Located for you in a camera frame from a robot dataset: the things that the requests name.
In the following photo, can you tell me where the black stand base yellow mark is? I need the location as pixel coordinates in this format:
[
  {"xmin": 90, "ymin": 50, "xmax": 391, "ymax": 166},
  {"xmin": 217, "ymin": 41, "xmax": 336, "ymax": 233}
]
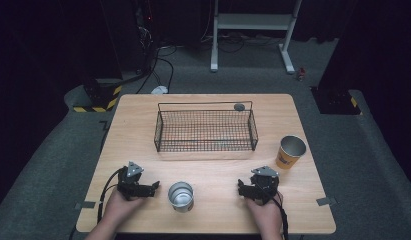
[{"xmin": 310, "ymin": 85, "xmax": 363, "ymax": 116}]

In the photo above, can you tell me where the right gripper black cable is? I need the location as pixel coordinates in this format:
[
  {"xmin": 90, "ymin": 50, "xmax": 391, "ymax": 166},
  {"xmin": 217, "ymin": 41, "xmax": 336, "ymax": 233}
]
[{"xmin": 272, "ymin": 194, "xmax": 290, "ymax": 240}]

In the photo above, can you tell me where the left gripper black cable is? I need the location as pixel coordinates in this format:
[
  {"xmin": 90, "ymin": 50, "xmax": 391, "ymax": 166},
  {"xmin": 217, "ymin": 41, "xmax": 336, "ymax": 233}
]
[{"xmin": 96, "ymin": 167, "xmax": 125, "ymax": 225}]

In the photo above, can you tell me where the dark equipment rack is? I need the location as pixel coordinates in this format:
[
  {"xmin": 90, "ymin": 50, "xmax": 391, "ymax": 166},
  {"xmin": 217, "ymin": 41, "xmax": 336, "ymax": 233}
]
[{"xmin": 132, "ymin": 0, "xmax": 161, "ymax": 75}]

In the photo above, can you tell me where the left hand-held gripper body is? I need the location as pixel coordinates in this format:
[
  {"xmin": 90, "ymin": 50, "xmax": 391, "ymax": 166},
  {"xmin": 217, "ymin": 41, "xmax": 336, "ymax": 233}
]
[{"xmin": 117, "ymin": 161, "xmax": 158, "ymax": 202}]

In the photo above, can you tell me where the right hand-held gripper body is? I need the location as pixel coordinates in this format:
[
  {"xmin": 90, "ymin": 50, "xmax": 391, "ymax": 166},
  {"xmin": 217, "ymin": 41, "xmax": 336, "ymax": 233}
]
[{"xmin": 243, "ymin": 165, "xmax": 281, "ymax": 206}]

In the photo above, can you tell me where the bundle of dark cables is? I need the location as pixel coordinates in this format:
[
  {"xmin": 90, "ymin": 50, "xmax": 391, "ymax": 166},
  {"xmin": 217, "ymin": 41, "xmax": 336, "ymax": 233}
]
[{"xmin": 200, "ymin": 30, "xmax": 285, "ymax": 54}]

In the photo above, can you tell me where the silver metal cup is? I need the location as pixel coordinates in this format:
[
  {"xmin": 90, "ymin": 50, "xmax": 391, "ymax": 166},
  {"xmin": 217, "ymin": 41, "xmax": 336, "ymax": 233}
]
[{"xmin": 167, "ymin": 181, "xmax": 195, "ymax": 214}]

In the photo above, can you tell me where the grey tape strip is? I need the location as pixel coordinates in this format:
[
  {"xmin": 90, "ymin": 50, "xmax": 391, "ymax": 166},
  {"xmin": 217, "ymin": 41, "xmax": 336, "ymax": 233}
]
[
  {"xmin": 75, "ymin": 200, "xmax": 97, "ymax": 210},
  {"xmin": 315, "ymin": 196, "xmax": 338, "ymax": 207}
]

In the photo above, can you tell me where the person's left hand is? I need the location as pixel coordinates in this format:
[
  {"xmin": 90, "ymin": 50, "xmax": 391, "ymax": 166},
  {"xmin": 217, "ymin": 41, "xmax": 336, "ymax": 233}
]
[{"xmin": 103, "ymin": 189, "xmax": 145, "ymax": 228}]

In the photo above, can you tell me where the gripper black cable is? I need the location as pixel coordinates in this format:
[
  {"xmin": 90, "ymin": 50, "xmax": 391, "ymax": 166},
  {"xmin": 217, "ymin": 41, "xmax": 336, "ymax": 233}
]
[
  {"xmin": 96, "ymin": 167, "xmax": 125, "ymax": 225},
  {"xmin": 272, "ymin": 194, "xmax": 290, "ymax": 240}
]

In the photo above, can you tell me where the white metal stand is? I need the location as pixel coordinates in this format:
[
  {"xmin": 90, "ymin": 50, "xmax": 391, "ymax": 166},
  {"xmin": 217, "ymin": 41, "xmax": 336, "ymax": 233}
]
[{"xmin": 210, "ymin": 0, "xmax": 303, "ymax": 75}]

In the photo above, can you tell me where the orange paper cup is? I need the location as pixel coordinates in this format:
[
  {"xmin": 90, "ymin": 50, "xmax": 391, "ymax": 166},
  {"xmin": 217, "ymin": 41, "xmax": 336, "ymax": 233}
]
[{"xmin": 275, "ymin": 134, "xmax": 308, "ymax": 170}]

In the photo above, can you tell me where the person's right hand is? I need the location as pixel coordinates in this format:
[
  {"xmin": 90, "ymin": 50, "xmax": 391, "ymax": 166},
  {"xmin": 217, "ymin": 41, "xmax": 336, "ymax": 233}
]
[{"xmin": 245, "ymin": 191, "xmax": 285, "ymax": 232}]

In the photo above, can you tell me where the black wire basket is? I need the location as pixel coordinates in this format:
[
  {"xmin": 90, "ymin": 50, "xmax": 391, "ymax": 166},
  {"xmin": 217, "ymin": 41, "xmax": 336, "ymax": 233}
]
[{"xmin": 153, "ymin": 100, "xmax": 260, "ymax": 153}]

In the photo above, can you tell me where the black yellow striped stand base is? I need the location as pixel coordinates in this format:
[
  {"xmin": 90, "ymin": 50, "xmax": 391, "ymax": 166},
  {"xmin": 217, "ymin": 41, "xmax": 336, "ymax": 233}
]
[{"xmin": 72, "ymin": 78, "xmax": 123, "ymax": 113}]

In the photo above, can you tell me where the black floor cable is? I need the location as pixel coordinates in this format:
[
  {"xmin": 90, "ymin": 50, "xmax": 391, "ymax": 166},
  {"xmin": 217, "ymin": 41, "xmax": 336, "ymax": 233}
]
[{"xmin": 136, "ymin": 46, "xmax": 178, "ymax": 95}]

